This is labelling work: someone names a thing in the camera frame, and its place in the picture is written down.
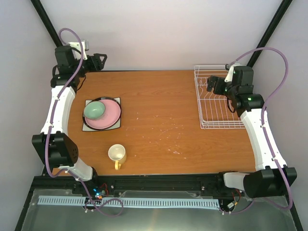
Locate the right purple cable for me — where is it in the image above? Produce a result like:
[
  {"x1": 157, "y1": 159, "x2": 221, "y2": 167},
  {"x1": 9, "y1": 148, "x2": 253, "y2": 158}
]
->
[{"x1": 218, "y1": 47, "x2": 294, "y2": 216}]

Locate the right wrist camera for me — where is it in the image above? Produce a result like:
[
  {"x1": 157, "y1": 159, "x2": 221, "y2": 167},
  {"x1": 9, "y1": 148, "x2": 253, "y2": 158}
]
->
[{"x1": 224, "y1": 63, "x2": 241, "y2": 83}]

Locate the green ceramic bowl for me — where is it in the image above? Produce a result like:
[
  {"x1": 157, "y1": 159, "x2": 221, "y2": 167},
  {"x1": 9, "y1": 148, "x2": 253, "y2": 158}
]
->
[{"x1": 83, "y1": 101, "x2": 105, "y2": 120}]

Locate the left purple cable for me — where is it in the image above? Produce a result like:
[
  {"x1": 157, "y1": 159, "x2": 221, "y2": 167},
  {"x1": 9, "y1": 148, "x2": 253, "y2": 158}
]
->
[{"x1": 45, "y1": 28, "x2": 124, "y2": 217}]

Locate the pink round plate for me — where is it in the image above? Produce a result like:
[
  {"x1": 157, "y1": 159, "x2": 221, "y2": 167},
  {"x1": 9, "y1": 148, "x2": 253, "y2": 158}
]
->
[{"x1": 84, "y1": 99, "x2": 121, "y2": 130}]

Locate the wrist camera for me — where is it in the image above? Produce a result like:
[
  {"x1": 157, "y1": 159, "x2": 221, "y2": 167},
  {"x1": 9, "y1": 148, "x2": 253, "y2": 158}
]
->
[
  {"x1": 224, "y1": 63, "x2": 241, "y2": 83},
  {"x1": 68, "y1": 40, "x2": 89, "y2": 51}
]

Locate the purple cable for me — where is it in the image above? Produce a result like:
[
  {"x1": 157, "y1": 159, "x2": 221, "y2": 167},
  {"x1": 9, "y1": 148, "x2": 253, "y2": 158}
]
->
[
  {"x1": 218, "y1": 47, "x2": 294, "y2": 216},
  {"x1": 45, "y1": 28, "x2": 124, "y2": 217}
]

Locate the round black-rimmed plate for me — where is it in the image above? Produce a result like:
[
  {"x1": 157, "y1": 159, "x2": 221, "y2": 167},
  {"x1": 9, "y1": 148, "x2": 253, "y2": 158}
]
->
[{"x1": 82, "y1": 97, "x2": 122, "y2": 132}]

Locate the blue slotted cable duct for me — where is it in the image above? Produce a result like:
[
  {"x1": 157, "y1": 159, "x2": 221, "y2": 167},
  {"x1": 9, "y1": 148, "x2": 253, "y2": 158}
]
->
[{"x1": 37, "y1": 195, "x2": 219, "y2": 210}]

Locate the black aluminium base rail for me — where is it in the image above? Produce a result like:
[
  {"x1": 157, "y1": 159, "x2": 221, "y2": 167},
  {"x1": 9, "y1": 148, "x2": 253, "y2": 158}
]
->
[{"x1": 30, "y1": 174, "x2": 244, "y2": 199}]

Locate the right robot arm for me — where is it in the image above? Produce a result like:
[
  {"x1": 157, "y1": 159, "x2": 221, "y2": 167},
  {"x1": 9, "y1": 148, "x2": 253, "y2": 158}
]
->
[{"x1": 206, "y1": 65, "x2": 297, "y2": 198}]

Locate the yellow mug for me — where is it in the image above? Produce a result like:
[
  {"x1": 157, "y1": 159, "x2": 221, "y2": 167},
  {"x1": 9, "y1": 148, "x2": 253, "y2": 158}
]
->
[{"x1": 108, "y1": 144, "x2": 127, "y2": 170}]

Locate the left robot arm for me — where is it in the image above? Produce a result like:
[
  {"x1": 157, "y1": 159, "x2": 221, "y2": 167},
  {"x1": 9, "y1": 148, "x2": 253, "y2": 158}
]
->
[{"x1": 32, "y1": 43, "x2": 107, "y2": 194}]

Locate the white wire dish rack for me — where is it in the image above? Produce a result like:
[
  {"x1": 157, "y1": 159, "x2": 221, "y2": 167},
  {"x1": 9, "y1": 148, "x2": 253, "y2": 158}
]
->
[{"x1": 194, "y1": 64, "x2": 244, "y2": 129}]

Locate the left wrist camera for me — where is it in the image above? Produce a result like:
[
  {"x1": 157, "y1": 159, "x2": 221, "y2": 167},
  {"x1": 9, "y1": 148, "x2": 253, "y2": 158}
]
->
[{"x1": 68, "y1": 40, "x2": 89, "y2": 51}]

